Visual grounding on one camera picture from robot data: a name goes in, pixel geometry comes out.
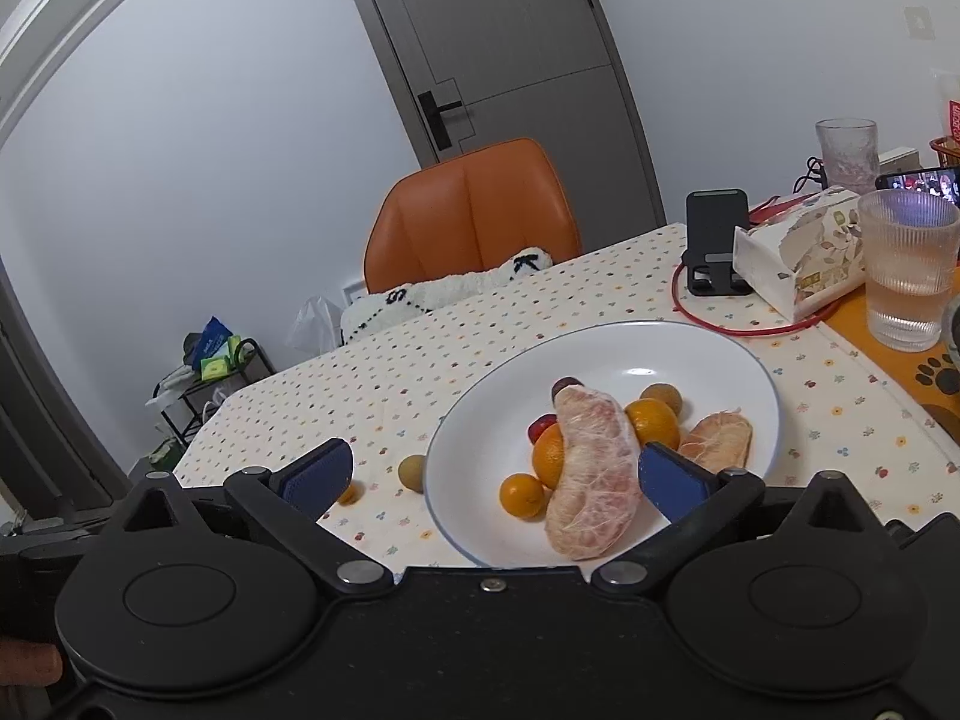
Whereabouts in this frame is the yellow-green small fruit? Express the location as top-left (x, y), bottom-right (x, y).
top-left (397, 454), bottom-right (427, 494)

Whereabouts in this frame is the white fluffy cushion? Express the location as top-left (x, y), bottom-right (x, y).
top-left (340, 247), bottom-right (553, 344)

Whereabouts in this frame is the peeled pomelo piece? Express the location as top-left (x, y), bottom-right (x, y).
top-left (545, 383), bottom-right (643, 561)
top-left (677, 411), bottom-right (754, 473)

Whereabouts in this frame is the floral tablecloth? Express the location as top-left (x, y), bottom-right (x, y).
top-left (176, 224), bottom-right (958, 571)

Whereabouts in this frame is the small yellow kumquat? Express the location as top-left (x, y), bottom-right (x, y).
top-left (498, 473), bottom-right (547, 520)

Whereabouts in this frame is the grey door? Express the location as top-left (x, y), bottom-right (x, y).
top-left (355, 0), bottom-right (665, 249)

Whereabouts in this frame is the black metal rack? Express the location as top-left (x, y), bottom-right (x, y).
top-left (145, 337), bottom-right (275, 450)

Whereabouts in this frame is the purple tinted glass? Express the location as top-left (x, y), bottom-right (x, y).
top-left (815, 117), bottom-right (878, 193)

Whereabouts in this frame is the orange paw-print mat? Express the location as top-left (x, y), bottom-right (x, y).
top-left (827, 288), bottom-right (958, 442)

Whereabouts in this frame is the black door handle lock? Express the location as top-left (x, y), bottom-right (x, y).
top-left (416, 91), bottom-right (464, 151)

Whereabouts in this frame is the smartphone with lit screen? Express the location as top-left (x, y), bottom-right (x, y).
top-left (875, 166), bottom-right (960, 205)

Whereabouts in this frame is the dark red small fruit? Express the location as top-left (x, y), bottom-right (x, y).
top-left (550, 377), bottom-right (583, 401)

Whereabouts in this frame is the ribbed glass with water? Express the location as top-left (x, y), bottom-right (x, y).
top-left (857, 188), bottom-right (958, 353)

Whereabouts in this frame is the green box on rack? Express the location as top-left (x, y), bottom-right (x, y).
top-left (200, 356), bottom-right (233, 382)

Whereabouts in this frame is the person's left hand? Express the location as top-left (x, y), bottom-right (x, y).
top-left (0, 640), bottom-right (64, 688)

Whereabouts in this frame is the dark side doorway frame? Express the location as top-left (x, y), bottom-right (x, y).
top-left (2, 278), bottom-right (132, 522)

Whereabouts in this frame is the white plate with blue rim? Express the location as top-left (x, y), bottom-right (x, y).
top-left (425, 322), bottom-right (781, 569)

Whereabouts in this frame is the black phone stand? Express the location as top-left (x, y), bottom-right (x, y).
top-left (682, 188), bottom-right (752, 298)

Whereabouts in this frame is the orange leather chair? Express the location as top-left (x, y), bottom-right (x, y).
top-left (363, 138), bottom-right (583, 294)

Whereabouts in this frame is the small orange tangerine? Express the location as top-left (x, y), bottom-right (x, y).
top-left (625, 398), bottom-right (680, 450)

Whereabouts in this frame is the white plastic bag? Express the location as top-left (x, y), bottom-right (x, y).
top-left (286, 296), bottom-right (343, 356)

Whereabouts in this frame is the patterned tissue box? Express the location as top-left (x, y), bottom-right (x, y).
top-left (732, 187), bottom-right (866, 323)

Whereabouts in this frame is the blue package on rack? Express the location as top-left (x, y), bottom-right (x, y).
top-left (184, 317), bottom-right (239, 376)

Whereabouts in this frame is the green-brown round fruit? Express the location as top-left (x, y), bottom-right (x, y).
top-left (641, 382), bottom-right (683, 416)

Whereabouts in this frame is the large orange tangerine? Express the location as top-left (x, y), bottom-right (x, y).
top-left (532, 422), bottom-right (565, 489)

